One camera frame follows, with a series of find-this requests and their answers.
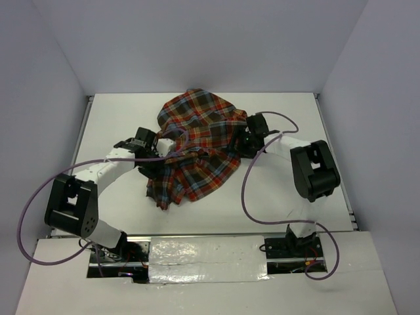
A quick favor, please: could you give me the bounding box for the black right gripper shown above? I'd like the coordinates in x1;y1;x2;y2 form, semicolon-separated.
226;125;259;160

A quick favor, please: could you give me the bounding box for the plaid long sleeve shirt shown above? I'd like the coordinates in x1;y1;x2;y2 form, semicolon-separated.
146;89;247;210

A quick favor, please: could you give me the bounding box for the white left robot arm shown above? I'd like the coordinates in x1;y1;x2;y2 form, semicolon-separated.
44;127;175;261

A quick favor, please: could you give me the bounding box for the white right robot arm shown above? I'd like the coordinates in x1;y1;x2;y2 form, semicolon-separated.
226;111;341;257

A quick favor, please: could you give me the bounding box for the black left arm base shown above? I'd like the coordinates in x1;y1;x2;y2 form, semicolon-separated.
86;241;150;264

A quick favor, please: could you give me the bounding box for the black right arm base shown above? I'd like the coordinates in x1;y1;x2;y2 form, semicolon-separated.
259;225;323;259

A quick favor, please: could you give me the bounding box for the glossy white tape patch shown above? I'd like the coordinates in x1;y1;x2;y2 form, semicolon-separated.
148;236;269;284

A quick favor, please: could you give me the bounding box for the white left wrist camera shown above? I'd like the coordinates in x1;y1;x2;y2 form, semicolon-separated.
156;138;176;158

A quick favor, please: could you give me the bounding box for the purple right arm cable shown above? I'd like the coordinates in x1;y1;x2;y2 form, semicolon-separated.
241;112;340;282

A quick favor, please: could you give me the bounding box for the aluminium table frame rail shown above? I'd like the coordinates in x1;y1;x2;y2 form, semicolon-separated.
314;93;360;232

